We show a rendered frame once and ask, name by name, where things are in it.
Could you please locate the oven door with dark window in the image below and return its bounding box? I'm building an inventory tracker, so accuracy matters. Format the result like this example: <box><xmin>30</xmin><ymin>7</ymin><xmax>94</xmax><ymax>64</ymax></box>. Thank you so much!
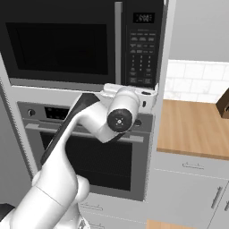
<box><xmin>22</xmin><ymin>118</ymin><xmax>152</xmax><ymax>202</ymax></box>

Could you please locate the grey cupboard door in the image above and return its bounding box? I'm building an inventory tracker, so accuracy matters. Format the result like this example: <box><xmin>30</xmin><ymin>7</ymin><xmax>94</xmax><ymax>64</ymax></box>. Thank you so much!
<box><xmin>145</xmin><ymin>168</ymin><xmax>229</xmax><ymax>229</ymax></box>
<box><xmin>208</xmin><ymin>181</ymin><xmax>229</xmax><ymax>229</ymax></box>

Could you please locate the grey drawer handle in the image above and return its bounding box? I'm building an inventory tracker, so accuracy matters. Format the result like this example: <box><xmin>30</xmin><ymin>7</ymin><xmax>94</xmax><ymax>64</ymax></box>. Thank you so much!
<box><xmin>89</xmin><ymin>221</ymin><xmax>106</xmax><ymax>229</ymax></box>
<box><xmin>79</xmin><ymin>201</ymin><xmax>104</xmax><ymax>211</ymax></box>
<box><xmin>182</xmin><ymin>161</ymin><xmax>206</xmax><ymax>171</ymax></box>

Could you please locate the grey drawer front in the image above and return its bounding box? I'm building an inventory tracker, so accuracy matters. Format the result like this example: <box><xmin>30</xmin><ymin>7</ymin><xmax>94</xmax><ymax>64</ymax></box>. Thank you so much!
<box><xmin>78</xmin><ymin>192</ymin><xmax>148</xmax><ymax>225</ymax></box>
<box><xmin>153</xmin><ymin>151</ymin><xmax>229</xmax><ymax>181</ymax></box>

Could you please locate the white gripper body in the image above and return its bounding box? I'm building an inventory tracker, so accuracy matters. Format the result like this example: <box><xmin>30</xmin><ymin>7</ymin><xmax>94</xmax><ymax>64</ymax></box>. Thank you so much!
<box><xmin>100</xmin><ymin>83</ymin><xmax>159</xmax><ymax>98</ymax></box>

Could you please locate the grey oven door handle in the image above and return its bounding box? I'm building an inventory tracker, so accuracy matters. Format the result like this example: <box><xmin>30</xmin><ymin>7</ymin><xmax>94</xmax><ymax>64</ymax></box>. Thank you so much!
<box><xmin>24</xmin><ymin>123</ymin><xmax>145</xmax><ymax>144</ymax></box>

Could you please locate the grey tall appliance cabinet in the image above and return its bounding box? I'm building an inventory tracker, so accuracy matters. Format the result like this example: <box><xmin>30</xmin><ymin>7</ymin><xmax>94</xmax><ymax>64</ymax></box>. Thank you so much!
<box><xmin>0</xmin><ymin>0</ymin><xmax>177</xmax><ymax>229</ymax></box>

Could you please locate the grey built-in oven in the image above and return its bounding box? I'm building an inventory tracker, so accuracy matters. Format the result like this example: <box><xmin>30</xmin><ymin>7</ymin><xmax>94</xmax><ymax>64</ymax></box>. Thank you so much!
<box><xmin>16</xmin><ymin>100</ymin><xmax>155</xmax><ymax>203</ymax></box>

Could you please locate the brown wooden block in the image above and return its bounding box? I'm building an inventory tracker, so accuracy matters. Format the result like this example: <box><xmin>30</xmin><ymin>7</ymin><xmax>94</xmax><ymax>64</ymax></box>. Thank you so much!
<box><xmin>216</xmin><ymin>89</ymin><xmax>229</xmax><ymax>120</ymax></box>

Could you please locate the grey microwave door handle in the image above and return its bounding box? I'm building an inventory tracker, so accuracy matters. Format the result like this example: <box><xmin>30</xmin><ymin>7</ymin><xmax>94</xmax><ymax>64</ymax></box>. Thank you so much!
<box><xmin>114</xmin><ymin>1</ymin><xmax>123</xmax><ymax>86</ymax></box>

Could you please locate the black microwave door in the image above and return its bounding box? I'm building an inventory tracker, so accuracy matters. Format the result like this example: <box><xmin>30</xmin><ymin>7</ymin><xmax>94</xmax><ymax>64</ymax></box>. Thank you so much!
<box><xmin>0</xmin><ymin>0</ymin><xmax>117</xmax><ymax>86</ymax></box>

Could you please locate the black microwave oven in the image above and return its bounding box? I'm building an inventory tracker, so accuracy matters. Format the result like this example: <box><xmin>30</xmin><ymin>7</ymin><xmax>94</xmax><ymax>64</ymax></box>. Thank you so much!
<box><xmin>0</xmin><ymin>0</ymin><xmax>165</xmax><ymax>91</ymax></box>

